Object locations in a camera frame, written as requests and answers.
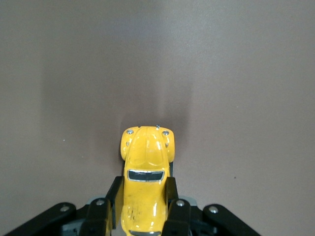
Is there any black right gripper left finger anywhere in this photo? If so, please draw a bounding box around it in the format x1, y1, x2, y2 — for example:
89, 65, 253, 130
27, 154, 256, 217
4, 175, 124, 236

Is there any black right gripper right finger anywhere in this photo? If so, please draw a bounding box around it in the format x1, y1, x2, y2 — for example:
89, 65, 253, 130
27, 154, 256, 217
161, 176, 262, 236

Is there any yellow beetle toy car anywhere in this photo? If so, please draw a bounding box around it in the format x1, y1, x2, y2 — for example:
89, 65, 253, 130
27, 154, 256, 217
120, 125, 176, 236

